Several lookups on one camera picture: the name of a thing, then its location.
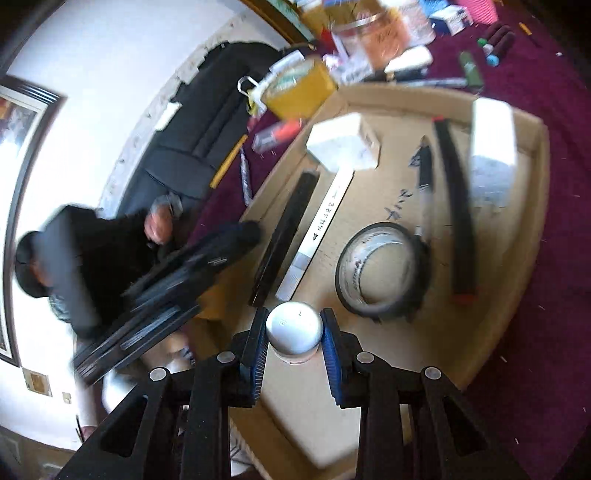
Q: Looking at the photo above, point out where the cardboard tray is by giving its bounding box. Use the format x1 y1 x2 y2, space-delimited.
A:
193 82 552 480

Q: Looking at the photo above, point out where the black flat bar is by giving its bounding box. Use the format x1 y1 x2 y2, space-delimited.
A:
249 170 320 308

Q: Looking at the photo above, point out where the person's hand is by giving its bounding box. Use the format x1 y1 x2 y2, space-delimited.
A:
144 204 174 245

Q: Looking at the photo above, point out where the yellow packing tape roll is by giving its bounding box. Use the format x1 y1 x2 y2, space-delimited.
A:
262 57 337 120

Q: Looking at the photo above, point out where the small orange screwdriver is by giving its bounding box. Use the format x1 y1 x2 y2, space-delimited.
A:
518 22 539 46

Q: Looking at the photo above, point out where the purple velvet tablecloth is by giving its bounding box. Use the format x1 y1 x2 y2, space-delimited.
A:
193 1 590 479

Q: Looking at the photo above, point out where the small black pen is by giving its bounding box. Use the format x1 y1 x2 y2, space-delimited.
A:
410 136 434 245

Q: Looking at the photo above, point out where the clear jar orange label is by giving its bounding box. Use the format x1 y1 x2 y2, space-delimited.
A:
332 9 410 70

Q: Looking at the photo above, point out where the long white strip box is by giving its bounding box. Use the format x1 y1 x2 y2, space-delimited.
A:
276 167 353 302

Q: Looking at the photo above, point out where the black tape roll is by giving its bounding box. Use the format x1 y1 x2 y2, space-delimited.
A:
335 222 431 322

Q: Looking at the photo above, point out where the black markers bundle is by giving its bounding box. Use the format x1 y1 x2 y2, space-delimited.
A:
477 21 516 67

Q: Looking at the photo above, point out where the white glue bottle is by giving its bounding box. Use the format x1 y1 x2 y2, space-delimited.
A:
266 301 324 365

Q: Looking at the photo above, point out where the clear red box cutter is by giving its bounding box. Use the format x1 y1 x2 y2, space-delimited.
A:
252 119 304 154

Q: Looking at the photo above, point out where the person in black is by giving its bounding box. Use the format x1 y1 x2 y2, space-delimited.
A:
14 193 183 341

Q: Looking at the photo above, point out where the black sofa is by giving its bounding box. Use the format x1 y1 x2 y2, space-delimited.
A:
117 41 284 216

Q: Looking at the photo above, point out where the small white blue box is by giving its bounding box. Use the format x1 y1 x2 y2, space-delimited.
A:
430 5 474 36

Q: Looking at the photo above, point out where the white square box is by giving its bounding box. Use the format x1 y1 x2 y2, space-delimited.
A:
305 112 381 173

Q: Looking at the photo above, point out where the tall white box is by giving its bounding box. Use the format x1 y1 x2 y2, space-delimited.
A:
469 97 517 208

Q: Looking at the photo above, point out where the black marker red cap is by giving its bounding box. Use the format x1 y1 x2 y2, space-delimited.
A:
433 117 477 306

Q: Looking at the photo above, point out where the purple pen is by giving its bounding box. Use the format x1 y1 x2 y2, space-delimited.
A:
239 148 252 207

